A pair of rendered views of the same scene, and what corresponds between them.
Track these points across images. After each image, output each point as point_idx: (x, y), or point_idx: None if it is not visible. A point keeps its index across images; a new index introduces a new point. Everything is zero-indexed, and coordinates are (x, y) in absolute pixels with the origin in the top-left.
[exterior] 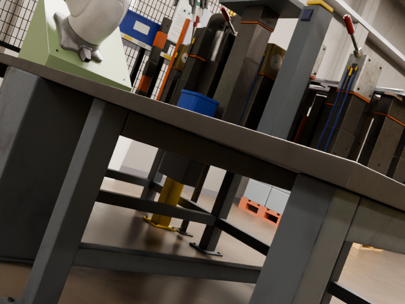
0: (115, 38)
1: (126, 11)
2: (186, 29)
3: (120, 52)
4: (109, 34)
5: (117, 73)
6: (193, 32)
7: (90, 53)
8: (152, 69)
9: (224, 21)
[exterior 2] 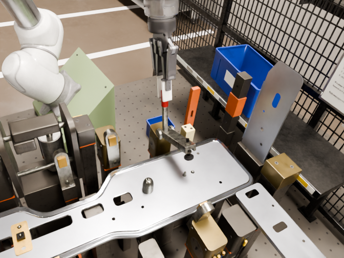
0: (95, 98)
1: (18, 84)
2: (189, 104)
3: (85, 113)
4: (34, 98)
5: (62, 130)
6: (162, 112)
7: (50, 108)
8: (221, 136)
9: (64, 117)
